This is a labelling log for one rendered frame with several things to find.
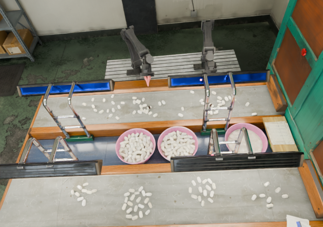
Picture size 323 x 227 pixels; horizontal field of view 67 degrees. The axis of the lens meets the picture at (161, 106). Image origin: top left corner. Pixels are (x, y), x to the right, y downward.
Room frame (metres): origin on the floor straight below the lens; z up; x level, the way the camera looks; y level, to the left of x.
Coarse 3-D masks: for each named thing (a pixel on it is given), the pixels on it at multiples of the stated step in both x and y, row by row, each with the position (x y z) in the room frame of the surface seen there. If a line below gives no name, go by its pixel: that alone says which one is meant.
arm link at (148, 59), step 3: (147, 48) 1.48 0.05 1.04; (138, 54) 1.43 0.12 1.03; (147, 54) 1.38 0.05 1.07; (138, 57) 1.44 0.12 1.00; (144, 57) 1.39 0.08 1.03; (147, 57) 1.36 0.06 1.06; (150, 57) 1.36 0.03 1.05; (144, 60) 1.38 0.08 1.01; (147, 60) 1.34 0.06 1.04; (150, 60) 1.34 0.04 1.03; (153, 60) 1.35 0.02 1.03; (147, 63) 1.35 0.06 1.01; (150, 63) 1.34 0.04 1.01
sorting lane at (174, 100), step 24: (72, 96) 1.37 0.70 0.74; (96, 96) 1.34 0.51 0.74; (120, 96) 1.31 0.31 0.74; (144, 96) 1.27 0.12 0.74; (168, 96) 1.24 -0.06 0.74; (192, 96) 1.21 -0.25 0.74; (216, 96) 1.18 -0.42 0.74; (240, 96) 1.15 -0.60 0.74; (264, 96) 1.12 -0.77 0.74; (48, 120) 1.16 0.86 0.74; (72, 120) 1.13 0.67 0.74; (96, 120) 1.10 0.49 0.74; (120, 120) 1.07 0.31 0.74; (144, 120) 1.04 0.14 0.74
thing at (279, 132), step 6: (270, 126) 0.84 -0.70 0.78; (276, 126) 0.83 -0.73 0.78; (282, 126) 0.83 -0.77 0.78; (288, 126) 0.82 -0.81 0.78; (270, 132) 0.79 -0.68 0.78; (276, 132) 0.79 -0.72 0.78; (282, 132) 0.78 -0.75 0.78; (288, 132) 0.78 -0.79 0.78; (270, 138) 0.75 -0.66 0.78; (276, 138) 0.75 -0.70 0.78; (282, 138) 0.74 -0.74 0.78; (288, 138) 0.74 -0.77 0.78
